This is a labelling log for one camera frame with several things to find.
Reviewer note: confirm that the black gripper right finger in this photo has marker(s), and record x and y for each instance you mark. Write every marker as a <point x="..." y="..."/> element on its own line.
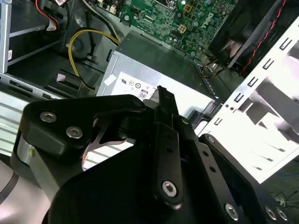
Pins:
<point x="224" y="168"/>

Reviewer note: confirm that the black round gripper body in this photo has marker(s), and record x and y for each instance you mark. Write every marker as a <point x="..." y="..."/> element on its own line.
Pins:
<point x="112" y="198"/>

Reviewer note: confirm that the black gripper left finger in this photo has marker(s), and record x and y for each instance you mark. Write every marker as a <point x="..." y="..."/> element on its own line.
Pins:
<point x="70" y="109"/>

